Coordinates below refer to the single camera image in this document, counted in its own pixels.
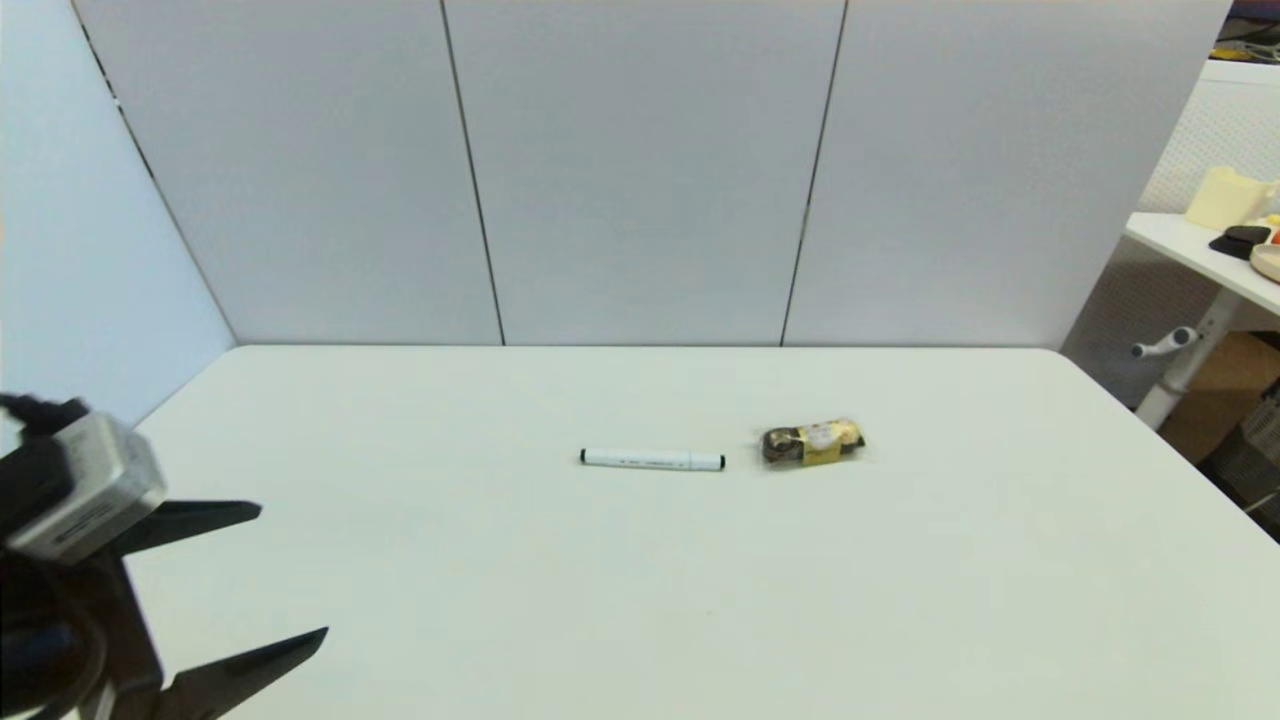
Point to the beige bowl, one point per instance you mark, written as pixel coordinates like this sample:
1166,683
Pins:
1268,262

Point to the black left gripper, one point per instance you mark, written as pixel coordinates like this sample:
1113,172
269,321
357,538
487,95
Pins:
60,640

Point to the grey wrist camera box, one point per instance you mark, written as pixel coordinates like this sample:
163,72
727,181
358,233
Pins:
95,490

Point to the white side table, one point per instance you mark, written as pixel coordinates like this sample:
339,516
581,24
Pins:
1190,245

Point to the gold wrapped chocolate pack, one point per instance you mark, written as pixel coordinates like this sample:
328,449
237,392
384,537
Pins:
815,443

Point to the white marker with black caps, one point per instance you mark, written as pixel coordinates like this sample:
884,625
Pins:
650,460

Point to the small black object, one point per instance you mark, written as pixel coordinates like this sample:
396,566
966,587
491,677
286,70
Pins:
1240,241

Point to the brown cardboard box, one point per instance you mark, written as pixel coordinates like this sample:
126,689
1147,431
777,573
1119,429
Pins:
1225,390

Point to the cream plastic container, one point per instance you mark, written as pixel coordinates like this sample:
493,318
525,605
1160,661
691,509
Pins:
1228,197

